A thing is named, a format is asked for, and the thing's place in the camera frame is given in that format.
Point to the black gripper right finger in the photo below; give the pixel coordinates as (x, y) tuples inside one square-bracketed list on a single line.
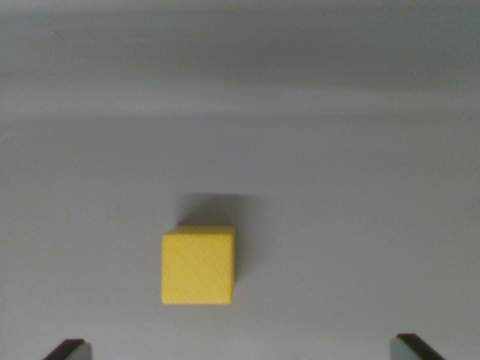
[(407, 349)]

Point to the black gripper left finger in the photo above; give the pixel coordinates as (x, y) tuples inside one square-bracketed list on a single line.
[(73, 351)]

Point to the yellow wooden cube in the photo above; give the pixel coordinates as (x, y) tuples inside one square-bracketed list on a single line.
[(197, 268)]

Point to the grey plastic bin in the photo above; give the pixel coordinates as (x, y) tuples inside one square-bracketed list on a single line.
[(300, 131)]

